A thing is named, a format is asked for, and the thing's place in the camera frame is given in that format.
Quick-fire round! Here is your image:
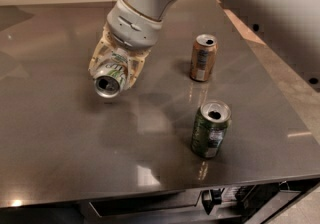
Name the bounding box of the green soda can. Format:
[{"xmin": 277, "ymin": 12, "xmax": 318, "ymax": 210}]
[{"xmin": 191, "ymin": 100, "xmax": 231, "ymax": 159}]

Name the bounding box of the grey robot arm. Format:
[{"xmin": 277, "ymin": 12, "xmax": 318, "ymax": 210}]
[{"xmin": 89, "ymin": 0, "xmax": 320, "ymax": 98}]

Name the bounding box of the white green 7up can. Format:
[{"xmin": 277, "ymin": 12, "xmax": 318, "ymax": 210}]
[{"xmin": 93, "ymin": 49, "xmax": 128, "ymax": 99}]

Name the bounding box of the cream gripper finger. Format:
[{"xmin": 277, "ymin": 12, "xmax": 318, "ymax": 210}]
[
  {"xmin": 125, "ymin": 49, "xmax": 151, "ymax": 89},
  {"xmin": 88, "ymin": 24, "xmax": 115, "ymax": 76}
]

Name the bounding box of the brown soda can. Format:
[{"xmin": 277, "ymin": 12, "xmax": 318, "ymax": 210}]
[{"xmin": 190, "ymin": 34, "xmax": 218, "ymax": 82}]

